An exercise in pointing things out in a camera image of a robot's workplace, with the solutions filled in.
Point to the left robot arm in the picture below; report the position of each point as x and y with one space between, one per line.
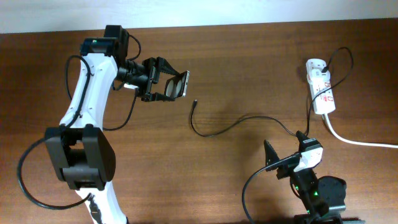
80 153

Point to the white power strip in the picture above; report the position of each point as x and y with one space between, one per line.
321 94

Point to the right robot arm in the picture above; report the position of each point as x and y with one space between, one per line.
324 197

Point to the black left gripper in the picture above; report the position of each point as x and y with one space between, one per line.
155 65

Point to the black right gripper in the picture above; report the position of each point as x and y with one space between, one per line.
272 155

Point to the white USB wall adapter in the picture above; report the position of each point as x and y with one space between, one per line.
315 75

